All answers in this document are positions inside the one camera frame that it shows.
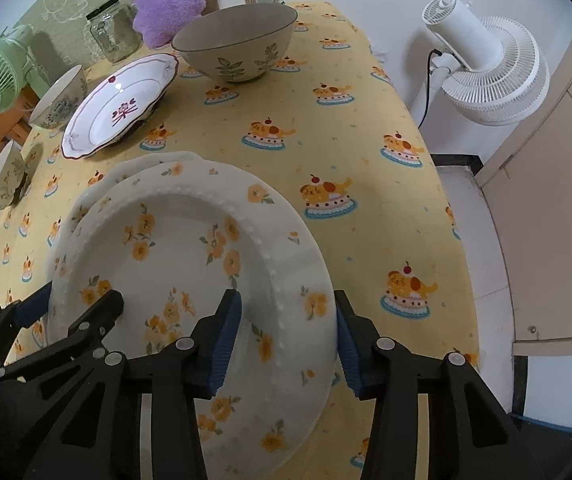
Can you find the white plate with red pattern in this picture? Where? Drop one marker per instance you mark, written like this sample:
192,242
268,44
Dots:
116,110

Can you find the beige cabinet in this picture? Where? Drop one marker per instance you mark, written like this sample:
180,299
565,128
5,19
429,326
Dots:
555,210

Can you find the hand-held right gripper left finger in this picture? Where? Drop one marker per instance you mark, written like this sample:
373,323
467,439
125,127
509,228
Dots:
226,345

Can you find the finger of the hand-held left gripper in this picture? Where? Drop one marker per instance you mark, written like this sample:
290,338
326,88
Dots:
93,317
38,306

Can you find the small bowl with leaf print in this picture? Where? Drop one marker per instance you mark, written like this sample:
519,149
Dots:
8,175
58,102

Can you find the glass jar with dark lid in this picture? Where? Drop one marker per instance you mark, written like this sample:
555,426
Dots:
113,35

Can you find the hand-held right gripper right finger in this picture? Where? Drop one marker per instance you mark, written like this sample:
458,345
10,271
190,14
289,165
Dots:
349,355

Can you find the purple plush toy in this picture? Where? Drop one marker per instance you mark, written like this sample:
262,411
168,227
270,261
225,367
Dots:
166,0

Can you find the yellow printed tablecloth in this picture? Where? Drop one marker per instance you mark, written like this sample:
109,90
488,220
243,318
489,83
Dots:
345,135

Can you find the white plate with yellow flowers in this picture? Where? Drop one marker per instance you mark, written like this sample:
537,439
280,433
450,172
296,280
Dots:
176,240
136,164

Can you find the white standing fan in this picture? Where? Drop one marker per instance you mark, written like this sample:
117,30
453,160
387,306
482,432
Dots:
495,70

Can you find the large bowl with leaf print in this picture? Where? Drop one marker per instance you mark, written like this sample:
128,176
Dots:
236,60

